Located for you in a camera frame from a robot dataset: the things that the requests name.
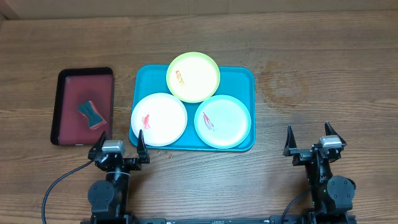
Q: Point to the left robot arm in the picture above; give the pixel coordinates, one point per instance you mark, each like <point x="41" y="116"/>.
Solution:
<point x="108" y="197"/>

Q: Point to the white plate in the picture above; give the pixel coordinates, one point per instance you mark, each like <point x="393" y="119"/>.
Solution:
<point x="161" y="117"/>

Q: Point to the red and green sponge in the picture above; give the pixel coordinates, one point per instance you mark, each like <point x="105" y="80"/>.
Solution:
<point x="90" y="112"/>

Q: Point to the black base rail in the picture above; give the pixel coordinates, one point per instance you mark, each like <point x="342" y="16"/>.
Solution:
<point x="274" y="219"/>

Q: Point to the dark red black-rimmed tray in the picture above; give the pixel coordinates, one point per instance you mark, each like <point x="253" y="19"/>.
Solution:
<point x="74" y="87"/>

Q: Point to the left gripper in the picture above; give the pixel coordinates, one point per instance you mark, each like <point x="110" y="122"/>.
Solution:
<point x="134" y="163"/>

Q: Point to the yellow-green plate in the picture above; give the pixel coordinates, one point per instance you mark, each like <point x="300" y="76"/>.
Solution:
<point x="193" y="77"/>

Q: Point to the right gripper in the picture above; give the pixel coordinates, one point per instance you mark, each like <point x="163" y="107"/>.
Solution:
<point x="300" y="154"/>

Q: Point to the light blue plate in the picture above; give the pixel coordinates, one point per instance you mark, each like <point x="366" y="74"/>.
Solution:
<point x="222" y="122"/>

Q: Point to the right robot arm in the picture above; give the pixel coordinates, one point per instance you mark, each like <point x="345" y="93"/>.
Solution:
<point x="332" y="195"/>

